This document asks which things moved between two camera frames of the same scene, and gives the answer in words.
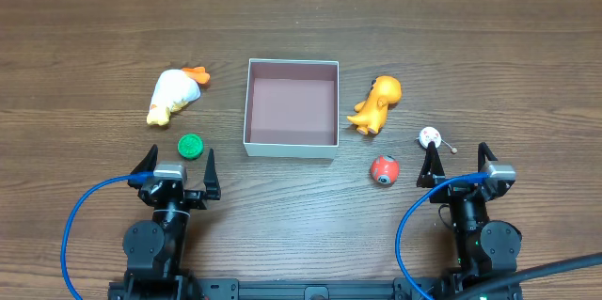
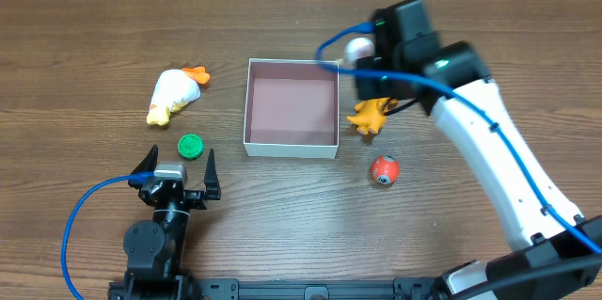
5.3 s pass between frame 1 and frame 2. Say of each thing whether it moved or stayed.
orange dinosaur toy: stayed
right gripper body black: moved
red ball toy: stayed
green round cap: stayed
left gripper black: stayed
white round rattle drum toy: moved
